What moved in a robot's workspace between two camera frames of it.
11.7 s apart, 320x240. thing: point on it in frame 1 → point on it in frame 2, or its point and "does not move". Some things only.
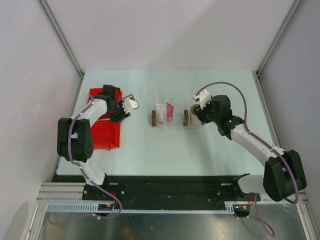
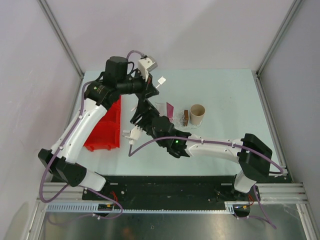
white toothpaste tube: (160, 110) does not move
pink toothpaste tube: (170, 109) does not move
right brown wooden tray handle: (186, 117) does not move
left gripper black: (114, 118) → (147, 89)
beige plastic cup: (194, 119) does not move
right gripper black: (200, 113) → (146, 110)
